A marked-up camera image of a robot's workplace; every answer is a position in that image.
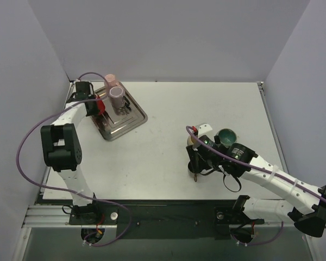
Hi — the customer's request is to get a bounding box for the small black mug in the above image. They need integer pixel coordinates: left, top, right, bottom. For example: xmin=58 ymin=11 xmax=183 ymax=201
xmin=187 ymin=161 xmax=206 ymax=182

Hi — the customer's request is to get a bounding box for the beige tan mug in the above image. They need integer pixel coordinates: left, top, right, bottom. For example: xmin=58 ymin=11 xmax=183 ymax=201
xmin=187 ymin=136 xmax=197 ymax=146

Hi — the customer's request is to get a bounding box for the red mug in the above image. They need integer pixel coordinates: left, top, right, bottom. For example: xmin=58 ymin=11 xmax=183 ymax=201
xmin=95 ymin=95 xmax=106 ymax=116

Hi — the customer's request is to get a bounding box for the pink faceted mug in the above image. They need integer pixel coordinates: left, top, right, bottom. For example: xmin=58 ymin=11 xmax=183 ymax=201
xmin=105 ymin=74 xmax=118 ymax=90

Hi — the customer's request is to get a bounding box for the green teal mug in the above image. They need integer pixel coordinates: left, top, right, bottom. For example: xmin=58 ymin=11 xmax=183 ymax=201
xmin=214 ymin=128 xmax=237 ymax=148

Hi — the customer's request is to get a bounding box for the mauve purple mug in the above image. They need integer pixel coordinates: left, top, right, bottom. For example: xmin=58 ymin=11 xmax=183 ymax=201
xmin=109 ymin=86 xmax=130 ymax=109

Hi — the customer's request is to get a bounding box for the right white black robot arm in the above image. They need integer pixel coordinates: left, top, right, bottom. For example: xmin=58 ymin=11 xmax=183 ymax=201
xmin=186 ymin=135 xmax=326 ymax=238

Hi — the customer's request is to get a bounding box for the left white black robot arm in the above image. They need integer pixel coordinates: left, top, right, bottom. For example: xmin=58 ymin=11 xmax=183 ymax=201
xmin=40 ymin=81 xmax=101 ymax=224

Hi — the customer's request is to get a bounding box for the silver metal tray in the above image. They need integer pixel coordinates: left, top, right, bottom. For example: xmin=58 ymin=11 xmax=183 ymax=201
xmin=92 ymin=82 xmax=148 ymax=141

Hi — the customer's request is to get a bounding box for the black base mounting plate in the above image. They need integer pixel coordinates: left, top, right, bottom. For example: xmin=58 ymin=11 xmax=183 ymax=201
xmin=69 ymin=200 xmax=264 ymax=243

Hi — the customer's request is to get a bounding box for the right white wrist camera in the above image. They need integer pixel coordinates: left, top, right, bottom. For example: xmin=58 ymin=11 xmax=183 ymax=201
xmin=196 ymin=123 xmax=214 ymax=137

